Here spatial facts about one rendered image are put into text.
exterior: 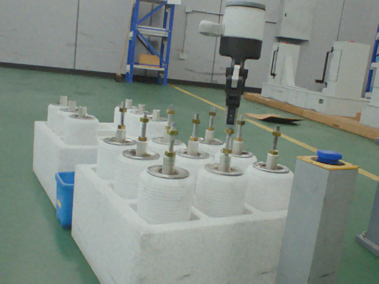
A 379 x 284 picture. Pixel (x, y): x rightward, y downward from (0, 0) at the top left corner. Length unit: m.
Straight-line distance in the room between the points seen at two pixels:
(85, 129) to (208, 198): 0.53
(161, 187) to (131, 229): 0.08
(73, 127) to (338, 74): 3.38
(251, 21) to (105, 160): 0.42
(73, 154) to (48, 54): 6.05
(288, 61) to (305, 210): 4.87
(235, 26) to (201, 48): 6.68
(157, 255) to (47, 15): 6.65
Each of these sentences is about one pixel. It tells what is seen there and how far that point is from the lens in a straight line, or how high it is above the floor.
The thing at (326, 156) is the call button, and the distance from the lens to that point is 0.67.
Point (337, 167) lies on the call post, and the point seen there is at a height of 0.31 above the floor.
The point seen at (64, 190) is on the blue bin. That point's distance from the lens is 1.04.
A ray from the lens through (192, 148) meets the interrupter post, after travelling 0.86.
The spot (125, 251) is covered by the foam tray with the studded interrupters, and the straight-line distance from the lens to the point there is 0.71.
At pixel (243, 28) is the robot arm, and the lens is 0.72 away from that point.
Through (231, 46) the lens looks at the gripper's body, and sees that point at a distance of 0.72.
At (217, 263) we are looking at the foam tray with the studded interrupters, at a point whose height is 0.10.
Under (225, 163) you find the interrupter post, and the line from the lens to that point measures 0.76.
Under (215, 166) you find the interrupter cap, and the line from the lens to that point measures 0.79.
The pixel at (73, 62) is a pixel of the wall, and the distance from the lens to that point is 7.14.
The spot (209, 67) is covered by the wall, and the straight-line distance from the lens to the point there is 7.44.
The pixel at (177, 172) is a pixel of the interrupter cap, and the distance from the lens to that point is 0.72.
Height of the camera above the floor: 0.45
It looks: 11 degrees down
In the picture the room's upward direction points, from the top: 7 degrees clockwise
